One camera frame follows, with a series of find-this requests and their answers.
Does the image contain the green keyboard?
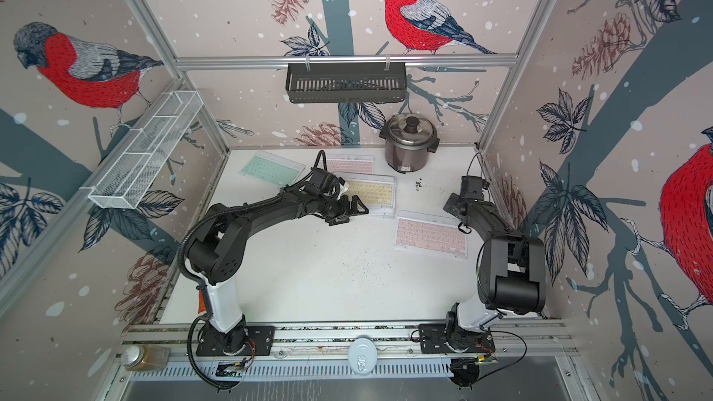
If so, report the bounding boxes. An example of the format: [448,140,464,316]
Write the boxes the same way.
[240,150,306,188]

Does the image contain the glass jar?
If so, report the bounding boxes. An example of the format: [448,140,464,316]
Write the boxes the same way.
[121,345,170,372]

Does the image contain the yellow keyboard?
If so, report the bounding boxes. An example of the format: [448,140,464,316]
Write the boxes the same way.
[341,174,397,218]

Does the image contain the steel rice cooker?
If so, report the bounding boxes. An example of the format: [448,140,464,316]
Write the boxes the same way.
[380,113,440,174]

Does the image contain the aluminium front rail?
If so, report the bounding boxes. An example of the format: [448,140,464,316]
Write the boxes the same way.
[119,319,575,363]

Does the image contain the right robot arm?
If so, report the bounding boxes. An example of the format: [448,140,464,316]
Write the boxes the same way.
[444,175,547,353]

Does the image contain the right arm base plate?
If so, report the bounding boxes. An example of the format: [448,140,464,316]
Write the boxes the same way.
[416,323,496,355]

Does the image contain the right black cable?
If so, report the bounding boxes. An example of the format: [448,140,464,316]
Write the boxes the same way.
[472,329,528,385]

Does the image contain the pink keyboard back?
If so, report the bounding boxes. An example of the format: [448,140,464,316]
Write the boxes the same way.
[326,154,375,176]

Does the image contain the black hanging basket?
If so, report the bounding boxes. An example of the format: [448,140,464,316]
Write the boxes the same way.
[285,62,408,104]

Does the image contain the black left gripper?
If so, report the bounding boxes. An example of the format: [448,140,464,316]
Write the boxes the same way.
[318,195,371,226]

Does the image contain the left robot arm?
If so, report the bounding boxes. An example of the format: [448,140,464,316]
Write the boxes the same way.
[178,166,369,355]

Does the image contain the left black cable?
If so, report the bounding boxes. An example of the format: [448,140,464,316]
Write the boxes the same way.
[186,314,246,392]

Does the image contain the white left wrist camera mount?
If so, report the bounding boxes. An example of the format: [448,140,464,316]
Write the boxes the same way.
[333,177,349,200]

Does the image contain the pink keyboard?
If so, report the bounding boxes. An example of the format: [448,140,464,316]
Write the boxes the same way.
[395,210,468,260]
[326,154,375,176]

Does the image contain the black cable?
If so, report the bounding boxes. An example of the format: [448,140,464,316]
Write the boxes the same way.
[472,329,528,385]
[186,314,246,392]

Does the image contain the red packet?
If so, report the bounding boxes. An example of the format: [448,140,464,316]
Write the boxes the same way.
[198,293,206,314]

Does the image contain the white round cap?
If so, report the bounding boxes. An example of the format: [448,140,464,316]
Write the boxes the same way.
[347,337,378,376]

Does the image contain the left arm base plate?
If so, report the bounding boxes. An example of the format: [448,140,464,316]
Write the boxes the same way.
[197,323,275,358]

